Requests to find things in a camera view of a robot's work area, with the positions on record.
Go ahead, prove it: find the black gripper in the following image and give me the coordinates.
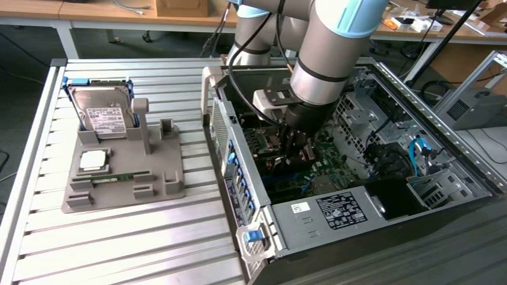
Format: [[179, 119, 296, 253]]
[[282, 102, 339, 141]]

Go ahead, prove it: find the graphics card with metal bracket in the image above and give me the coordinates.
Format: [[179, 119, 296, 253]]
[[271, 142, 318, 182]]

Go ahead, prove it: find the CPU socket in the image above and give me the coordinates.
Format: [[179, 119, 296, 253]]
[[262, 127, 287, 149]]

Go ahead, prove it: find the perforated metal drive cage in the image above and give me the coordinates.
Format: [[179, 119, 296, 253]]
[[331, 74, 413, 161]]

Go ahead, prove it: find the green motherboard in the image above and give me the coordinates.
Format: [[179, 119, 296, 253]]
[[240, 118, 358, 205]]

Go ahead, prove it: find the gray chipset heatsink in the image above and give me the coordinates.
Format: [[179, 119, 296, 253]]
[[312, 176, 338, 194]]

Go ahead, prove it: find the gray power supply unit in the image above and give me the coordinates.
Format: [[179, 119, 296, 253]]
[[271, 186, 387, 256]]

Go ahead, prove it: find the orange and black box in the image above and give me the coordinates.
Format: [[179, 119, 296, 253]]
[[385, 16, 415, 30]]

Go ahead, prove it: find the gray metal disk bay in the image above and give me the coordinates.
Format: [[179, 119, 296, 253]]
[[407, 169, 495, 208]]

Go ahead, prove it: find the gray computer tower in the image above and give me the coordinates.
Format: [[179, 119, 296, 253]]
[[434, 85, 507, 131]]

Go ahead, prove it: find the white small box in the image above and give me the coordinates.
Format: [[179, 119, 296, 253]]
[[411, 19, 443, 33]]

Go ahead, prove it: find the black stand pole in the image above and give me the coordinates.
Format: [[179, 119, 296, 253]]
[[403, 0, 487, 88]]

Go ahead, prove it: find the brown cardboard box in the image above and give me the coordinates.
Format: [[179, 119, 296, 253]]
[[155, 0, 210, 18]]

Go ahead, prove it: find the gray parts rack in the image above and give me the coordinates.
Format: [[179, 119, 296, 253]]
[[62, 97, 187, 214]]

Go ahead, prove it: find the open black PC case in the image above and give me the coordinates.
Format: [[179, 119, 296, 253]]
[[200, 61, 502, 285]]

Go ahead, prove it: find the black monitor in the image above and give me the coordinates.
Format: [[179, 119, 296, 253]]
[[426, 0, 483, 25]]

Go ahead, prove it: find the green RAM stick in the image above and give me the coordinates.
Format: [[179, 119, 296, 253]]
[[90, 173, 136, 182]]

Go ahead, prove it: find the hard disk with blue carrier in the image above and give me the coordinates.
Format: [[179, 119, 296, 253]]
[[62, 76, 138, 140]]

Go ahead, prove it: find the silver CPU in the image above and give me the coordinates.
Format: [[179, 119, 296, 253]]
[[78, 150, 108, 172]]

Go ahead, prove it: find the open cardboard carton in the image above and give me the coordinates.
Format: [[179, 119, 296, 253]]
[[477, 2, 507, 33]]

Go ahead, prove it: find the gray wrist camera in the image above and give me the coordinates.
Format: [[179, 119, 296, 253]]
[[252, 88, 296, 121]]

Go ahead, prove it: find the black wire bundle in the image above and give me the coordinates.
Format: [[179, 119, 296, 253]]
[[362, 142, 413, 179]]

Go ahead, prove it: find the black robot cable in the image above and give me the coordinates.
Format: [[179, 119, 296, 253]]
[[227, 0, 288, 130]]

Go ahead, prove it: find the blue wire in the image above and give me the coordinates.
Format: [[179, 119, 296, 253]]
[[407, 135, 435, 179]]

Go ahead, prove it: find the wooden desk white frame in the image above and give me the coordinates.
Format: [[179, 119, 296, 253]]
[[370, 0, 507, 87], [0, 0, 239, 59]]

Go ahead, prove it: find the aluminium profile frame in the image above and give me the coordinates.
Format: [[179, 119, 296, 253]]
[[463, 50, 507, 99]]

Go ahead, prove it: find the gray cable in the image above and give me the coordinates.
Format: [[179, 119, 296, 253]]
[[112, 0, 154, 14]]

